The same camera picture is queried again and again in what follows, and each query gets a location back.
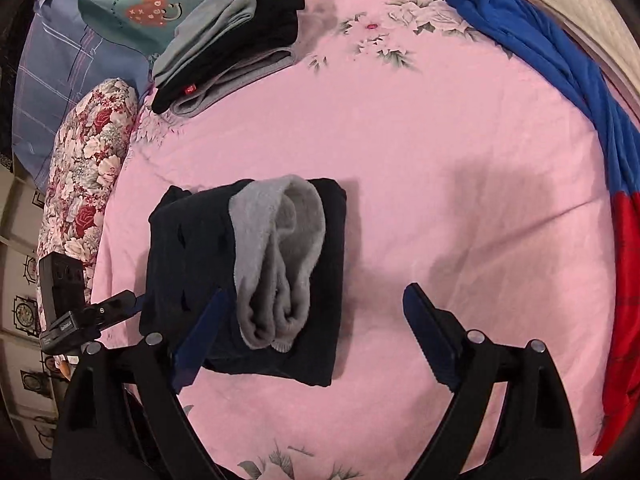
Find black folded pants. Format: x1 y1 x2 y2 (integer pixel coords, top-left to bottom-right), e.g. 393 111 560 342
151 0 306 115

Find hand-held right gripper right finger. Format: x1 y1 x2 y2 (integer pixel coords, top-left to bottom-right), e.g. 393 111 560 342
402 282 583 480

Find dark grey folded pants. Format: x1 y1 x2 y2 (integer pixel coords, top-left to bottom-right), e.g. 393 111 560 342
170 47 297 117

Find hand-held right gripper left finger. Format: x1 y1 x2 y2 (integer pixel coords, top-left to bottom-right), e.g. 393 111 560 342
50 287 231 480

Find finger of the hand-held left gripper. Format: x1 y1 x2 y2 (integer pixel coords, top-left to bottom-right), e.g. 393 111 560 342
91 290 149 332

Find ornamental wall panel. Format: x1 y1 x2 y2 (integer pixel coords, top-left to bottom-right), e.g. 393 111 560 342
0 160 67 453

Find cream quilted pillow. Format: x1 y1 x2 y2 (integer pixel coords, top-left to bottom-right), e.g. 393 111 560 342
480 0 640 102

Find light grey folded pants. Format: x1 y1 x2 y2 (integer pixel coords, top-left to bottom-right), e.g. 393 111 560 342
152 0 264 86

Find blue and red garment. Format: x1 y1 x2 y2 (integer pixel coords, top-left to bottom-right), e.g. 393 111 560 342
445 0 640 457

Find pink floral bedsheet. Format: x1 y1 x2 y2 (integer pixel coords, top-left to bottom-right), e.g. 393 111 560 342
87 0 620 480

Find blue plaid pillow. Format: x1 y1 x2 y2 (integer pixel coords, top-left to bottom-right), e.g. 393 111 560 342
12 0 152 187

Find navy pants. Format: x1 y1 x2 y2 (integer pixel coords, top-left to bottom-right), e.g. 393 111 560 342
140 175 348 388

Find red floral quilt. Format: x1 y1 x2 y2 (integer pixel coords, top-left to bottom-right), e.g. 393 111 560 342
37 77 140 302

